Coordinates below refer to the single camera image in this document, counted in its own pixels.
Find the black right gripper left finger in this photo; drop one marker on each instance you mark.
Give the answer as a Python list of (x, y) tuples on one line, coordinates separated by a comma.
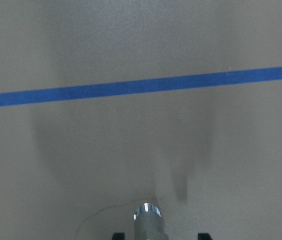
[(119, 236)]

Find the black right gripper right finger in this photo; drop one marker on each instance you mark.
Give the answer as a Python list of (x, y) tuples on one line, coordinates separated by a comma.
[(203, 236)]

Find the chrome angle pipe fitting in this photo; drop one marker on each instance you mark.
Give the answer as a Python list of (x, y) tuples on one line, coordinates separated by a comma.
[(148, 223)]

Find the brown table mat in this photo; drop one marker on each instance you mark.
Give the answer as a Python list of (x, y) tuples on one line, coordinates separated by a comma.
[(106, 104)]

